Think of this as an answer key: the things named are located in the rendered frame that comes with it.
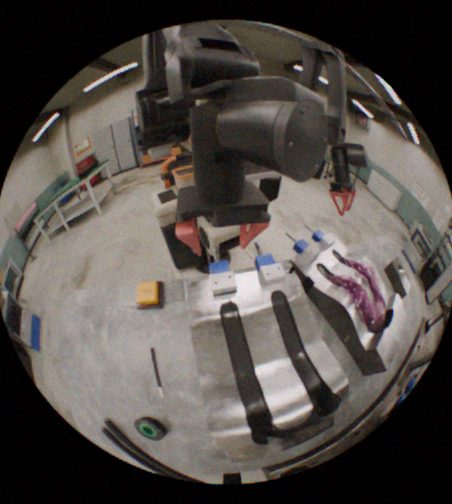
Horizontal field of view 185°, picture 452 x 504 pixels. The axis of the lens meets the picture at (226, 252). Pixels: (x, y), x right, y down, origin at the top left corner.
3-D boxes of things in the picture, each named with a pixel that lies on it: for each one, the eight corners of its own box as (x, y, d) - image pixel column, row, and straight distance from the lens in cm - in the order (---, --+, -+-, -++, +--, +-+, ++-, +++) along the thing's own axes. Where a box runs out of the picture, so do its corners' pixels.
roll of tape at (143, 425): (172, 437, 50) (168, 442, 47) (146, 435, 54) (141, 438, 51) (160, 417, 47) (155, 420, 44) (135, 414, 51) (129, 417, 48)
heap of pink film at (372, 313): (323, 281, 46) (337, 264, 41) (346, 256, 60) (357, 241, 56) (368, 343, 52) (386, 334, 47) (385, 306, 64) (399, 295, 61)
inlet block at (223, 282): (205, 256, 42) (203, 242, 38) (224, 253, 42) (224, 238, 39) (214, 300, 35) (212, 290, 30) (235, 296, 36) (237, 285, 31)
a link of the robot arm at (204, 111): (226, 103, 21) (180, 103, 18) (271, 100, 16) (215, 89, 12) (226, 150, 21) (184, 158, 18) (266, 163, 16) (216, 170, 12)
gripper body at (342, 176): (355, 188, 56) (353, 166, 56) (348, 191, 47) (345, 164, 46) (339, 185, 58) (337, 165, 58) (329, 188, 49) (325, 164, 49)
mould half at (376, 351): (284, 269, 50) (296, 245, 42) (325, 242, 69) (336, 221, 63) (363, 376, 60) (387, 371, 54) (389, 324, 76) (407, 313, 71)
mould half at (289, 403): (192, 298, 43) (180, 271, 32) (280, 280, 47) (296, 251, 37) (230, 453, 51) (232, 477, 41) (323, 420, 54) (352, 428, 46)
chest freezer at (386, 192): (394, 212, 750) (402, 194, 741) (390, 211, 676) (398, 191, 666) (372, 190, 798) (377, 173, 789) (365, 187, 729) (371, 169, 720)
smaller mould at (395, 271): (383, 270, 89) (391, 261, 87) (391, 263, 103) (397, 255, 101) (398, 302, 91) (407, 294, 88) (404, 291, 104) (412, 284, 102)
